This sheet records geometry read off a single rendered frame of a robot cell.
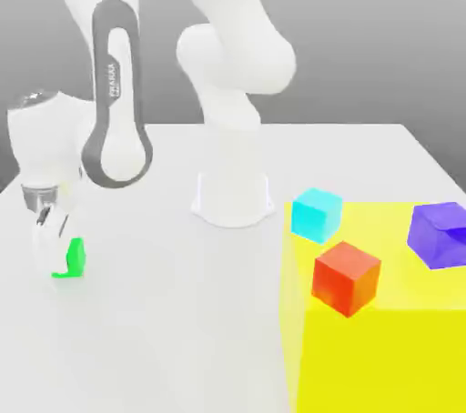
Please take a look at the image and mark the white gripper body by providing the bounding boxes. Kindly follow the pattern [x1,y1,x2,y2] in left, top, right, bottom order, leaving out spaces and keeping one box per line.
[31,206,83,285]

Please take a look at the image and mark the small green cube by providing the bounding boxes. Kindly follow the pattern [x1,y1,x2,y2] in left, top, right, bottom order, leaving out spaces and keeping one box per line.
[51,237,87,279]

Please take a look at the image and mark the small cyan cube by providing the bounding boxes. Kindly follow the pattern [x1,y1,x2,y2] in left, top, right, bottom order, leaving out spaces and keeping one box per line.
[290,186,344,246]

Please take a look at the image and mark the small red cube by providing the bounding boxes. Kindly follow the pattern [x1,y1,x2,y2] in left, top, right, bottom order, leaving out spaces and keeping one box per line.
[311,240,382,319]

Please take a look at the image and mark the small purple cube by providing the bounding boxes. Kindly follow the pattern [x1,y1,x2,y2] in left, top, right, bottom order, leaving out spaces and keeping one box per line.
[406,201,466,271]

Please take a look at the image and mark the large yellow box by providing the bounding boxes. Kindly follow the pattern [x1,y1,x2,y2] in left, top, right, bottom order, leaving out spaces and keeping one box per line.
[279,201,466,413]

